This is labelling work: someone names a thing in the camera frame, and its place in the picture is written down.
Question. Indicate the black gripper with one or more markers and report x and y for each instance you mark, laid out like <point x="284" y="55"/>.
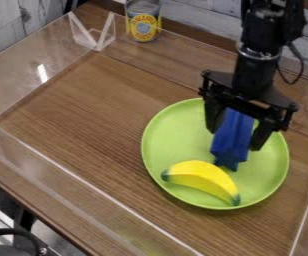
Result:
<point x="247" y="90"/>

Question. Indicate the blue cross-shaped block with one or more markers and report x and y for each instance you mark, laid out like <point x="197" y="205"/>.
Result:
<point x="232" y="140"/>

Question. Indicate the green plate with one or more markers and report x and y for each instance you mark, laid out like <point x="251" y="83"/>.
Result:
<point x="176" y="137"/>

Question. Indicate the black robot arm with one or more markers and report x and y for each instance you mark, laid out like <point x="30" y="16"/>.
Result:
<point x="272" y="25"/>

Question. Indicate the yellow toy banana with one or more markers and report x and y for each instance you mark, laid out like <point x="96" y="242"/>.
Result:
<point x="205" y="177"/>

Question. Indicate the yellow labelled tin can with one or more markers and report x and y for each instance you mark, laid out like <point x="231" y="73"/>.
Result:
<point x="142" y="20"/>

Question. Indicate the black metal table leg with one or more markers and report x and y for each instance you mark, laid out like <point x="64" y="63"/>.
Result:
<point x="24" y="222"/>

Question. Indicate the clear acrylic corner bracket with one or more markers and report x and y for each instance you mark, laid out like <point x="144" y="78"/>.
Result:
<point x="93" y="38"/>

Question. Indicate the clear acrylic front wall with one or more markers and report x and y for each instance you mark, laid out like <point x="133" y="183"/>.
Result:
<point x="89" y="216"/>

